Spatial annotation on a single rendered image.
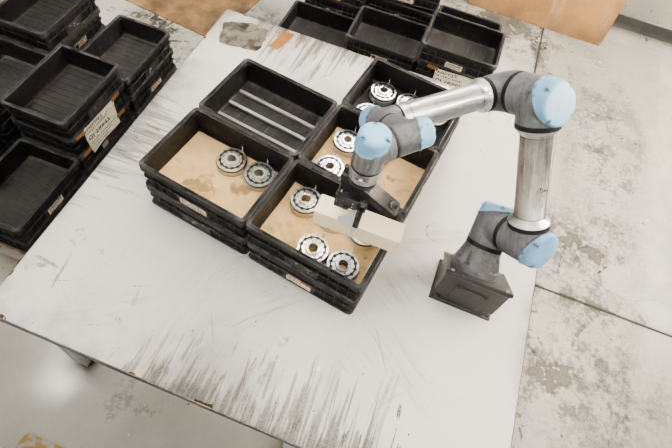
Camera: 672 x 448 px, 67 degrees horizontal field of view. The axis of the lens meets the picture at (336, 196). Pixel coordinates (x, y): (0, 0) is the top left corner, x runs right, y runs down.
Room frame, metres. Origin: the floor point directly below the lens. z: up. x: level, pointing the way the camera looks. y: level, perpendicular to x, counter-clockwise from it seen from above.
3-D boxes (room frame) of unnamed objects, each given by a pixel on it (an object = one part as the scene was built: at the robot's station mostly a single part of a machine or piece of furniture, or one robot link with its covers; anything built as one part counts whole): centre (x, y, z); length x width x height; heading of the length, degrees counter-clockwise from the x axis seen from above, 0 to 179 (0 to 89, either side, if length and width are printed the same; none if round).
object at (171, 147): (0.93, 0.39, 0.87); 0.40 x 0.30 x 0.11; 71
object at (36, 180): (1.00, 1.31, 0.26); 0.40 x 0.30 x 0.23; 170
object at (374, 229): (0.71, -0.08, 1.08); 0.24 x 0.06 x 0.06; 80
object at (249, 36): (1.80, 0.56, 0.71); 0.22 x 0.19 x 0.01; 80
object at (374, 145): (0.72, -0.06, 1.39); 0.09 x 0.08 x 0.11; 127
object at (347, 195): (0.72, -0.05, 1.23); 0.09 x 0.08 x 0.12; 80
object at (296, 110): (1.21, 0.29, 0.87); 0.40 x 0.30 x 0.11; 71
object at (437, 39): (2.25, -0.49, 0.37); 0.40 x 0.30 x 0.45; 80
